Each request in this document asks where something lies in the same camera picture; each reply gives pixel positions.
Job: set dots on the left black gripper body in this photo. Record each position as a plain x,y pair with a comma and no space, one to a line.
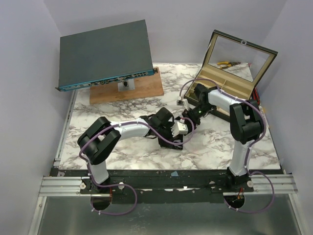
166,132

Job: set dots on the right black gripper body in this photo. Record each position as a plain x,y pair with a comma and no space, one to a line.
187,114

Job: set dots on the black underwear white waistband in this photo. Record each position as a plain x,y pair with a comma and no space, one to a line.
170,142

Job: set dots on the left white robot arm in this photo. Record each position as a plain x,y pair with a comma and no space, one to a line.
99,140

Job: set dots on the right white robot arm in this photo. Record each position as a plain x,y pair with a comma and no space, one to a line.
247,125

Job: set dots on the rolled olive green cloth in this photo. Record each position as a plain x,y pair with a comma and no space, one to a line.
192,96

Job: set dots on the wooden board stand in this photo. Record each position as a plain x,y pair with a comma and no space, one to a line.
141,87

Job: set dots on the black compartment box with lid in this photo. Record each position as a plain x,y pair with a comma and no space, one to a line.
238,80

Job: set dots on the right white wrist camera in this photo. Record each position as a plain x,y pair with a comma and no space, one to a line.
184,103

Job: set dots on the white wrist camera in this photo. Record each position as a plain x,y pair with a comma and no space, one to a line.
180,128
184,103

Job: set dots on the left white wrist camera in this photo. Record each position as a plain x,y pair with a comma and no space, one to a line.
180,128

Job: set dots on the yellow handled pliers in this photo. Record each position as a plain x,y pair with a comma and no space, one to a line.
225,65

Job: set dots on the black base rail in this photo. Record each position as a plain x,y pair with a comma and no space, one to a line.
157,186

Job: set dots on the grey network switch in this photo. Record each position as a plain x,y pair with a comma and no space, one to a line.
106,55

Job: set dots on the aluminium frame extrusion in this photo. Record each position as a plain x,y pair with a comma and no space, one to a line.
273,208

